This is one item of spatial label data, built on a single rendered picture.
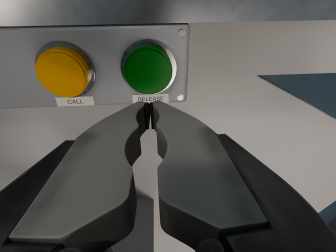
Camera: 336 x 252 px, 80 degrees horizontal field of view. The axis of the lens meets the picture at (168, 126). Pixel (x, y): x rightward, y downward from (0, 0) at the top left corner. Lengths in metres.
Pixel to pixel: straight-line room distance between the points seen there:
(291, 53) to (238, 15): 0.16
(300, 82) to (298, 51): 1.16
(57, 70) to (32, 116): 0.19
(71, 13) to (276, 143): 0.36
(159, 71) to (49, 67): 0.09
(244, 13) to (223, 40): 0.11
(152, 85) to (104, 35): 0.05
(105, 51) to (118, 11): 0.03
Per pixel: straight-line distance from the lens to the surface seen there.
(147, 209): 0.43
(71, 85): 0.19
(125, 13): 0.18
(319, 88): 1.60
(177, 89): 0.19
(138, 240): 0.39
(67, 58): 0.18
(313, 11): 0.22
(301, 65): 0.35
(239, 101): 0.33
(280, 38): 0.32
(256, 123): 0.37
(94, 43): 0.18
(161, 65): 0.17
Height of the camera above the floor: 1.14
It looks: 57 degrees down
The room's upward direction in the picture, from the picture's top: 174 degrees clockwise
